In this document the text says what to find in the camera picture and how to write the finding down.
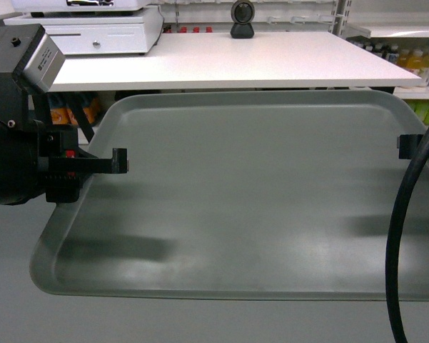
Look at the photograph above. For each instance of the white receipt printer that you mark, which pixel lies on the white receipt printer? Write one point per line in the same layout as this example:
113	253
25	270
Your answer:
46	6

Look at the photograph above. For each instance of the grey rectangular serving tray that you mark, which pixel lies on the grey rectangular serving tray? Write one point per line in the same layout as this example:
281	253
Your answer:
240	195

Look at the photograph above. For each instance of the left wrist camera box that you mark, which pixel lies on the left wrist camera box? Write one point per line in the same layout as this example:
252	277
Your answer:
29	58

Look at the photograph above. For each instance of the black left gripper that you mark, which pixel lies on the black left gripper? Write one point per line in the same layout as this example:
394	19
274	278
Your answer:
64	166

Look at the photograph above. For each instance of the black round barcode scanner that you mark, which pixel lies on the black round barcode scanner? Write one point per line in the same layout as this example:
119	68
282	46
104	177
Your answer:
242	14

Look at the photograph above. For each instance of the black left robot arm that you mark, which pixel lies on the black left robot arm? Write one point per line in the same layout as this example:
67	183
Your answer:
38	158

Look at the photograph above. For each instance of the white checkout counter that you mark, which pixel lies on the white checkout counter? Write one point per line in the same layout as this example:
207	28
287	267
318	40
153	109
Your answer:
217	61

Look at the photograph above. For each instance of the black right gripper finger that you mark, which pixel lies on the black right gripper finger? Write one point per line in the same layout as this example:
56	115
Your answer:
407	145

